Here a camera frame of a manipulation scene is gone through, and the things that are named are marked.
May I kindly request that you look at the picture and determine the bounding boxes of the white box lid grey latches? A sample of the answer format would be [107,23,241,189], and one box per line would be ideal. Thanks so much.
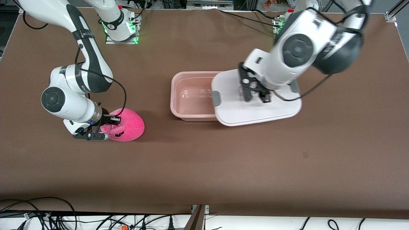
[211,69,302,127]

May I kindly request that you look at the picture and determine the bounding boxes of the pink plush toy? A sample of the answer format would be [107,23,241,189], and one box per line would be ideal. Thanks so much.
[100,108,145,142]

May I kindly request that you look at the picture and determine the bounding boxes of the pink translucent plastic box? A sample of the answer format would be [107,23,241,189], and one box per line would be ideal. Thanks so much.
[170,71,224,121]

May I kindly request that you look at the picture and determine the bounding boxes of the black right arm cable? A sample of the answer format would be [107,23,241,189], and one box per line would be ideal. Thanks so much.
[22,13,127,116]

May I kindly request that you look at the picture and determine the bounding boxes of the long black table cable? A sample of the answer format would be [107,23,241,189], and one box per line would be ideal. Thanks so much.
[219,10,277,28]

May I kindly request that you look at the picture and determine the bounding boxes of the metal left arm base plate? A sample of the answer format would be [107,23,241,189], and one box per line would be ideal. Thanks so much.
[273,16,286,36]

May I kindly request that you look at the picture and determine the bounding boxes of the short black table cable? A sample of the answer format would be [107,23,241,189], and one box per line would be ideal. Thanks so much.
[252,9,285,20]

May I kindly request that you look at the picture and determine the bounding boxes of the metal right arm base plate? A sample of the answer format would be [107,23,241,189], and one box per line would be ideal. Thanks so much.
[105,14,141,44]

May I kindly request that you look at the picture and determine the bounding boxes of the grey metal rail piece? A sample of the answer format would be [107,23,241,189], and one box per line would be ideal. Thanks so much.
[187,0,234,10]

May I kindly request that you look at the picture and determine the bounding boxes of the black looped floor cable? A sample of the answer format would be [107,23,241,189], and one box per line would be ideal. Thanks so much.
[0,197,78,230]

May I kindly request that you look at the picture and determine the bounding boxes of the aluminium profile post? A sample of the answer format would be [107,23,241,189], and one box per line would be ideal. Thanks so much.
[184,204,210,230]

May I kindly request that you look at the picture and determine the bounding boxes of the aluminium corner frame profile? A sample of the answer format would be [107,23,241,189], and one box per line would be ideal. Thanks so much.
[385,0,409,23]

